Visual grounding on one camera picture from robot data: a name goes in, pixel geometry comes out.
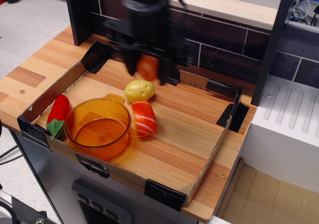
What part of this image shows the dark grey right post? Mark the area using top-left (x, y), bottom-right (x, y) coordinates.
top-left (251, 0), bottom-right (295, 106)

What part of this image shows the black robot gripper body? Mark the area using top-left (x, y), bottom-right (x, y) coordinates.
top-left (104, 0), bottom-right (190, 66)

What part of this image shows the cardboard fence with black tape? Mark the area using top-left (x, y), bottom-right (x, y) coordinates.
top-left (17, 42), bottom-right (245, 213)

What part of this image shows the red toy chili pepper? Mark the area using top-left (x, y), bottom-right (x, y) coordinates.
top-left (46, 95), bottom-right (71, 138)

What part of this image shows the salmon sushi toy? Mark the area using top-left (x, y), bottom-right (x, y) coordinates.
top-left (131, 100), bottom-right (157, 138)

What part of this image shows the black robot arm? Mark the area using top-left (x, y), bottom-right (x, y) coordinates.
top-left (105, 0), bottom-right (190, 85)

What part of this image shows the orange toy carrot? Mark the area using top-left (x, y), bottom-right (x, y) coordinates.
top-left (136, 55), bottom-right (159, 81)

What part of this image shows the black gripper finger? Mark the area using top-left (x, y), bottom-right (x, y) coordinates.
top-left (158, 57), bottom-right (179, 86)
top-left (121, 44), bottom-right (141, 76)

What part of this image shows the yellow toy potato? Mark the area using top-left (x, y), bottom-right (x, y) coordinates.
top-left (124, 80), bottom-right (155, 103)

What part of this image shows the black control panel with buttons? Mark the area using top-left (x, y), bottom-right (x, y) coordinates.
top-left (72, 181), bottom-right (133, 224)

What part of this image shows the dark grey left post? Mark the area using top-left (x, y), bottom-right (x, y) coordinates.
top-left (66, 0), bottom-right (93, 46)

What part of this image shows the wooden shelf ledge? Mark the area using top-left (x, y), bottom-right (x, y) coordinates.
top-left (86, 0), bottom-right (279, 32)

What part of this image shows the white dish drainer sink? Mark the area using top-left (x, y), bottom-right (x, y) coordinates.
top-left (242, 76), bottom-right (319, 193)

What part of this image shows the orange transparent plastic pot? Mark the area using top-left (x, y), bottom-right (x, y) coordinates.
top-left (64, 94), bottom-right (132, 161)

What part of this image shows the dark grey post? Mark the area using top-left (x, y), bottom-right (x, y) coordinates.
top-left (66, 0), bottom-right (93, 46)
top-left (251, 0), bottom-right (295, 106)

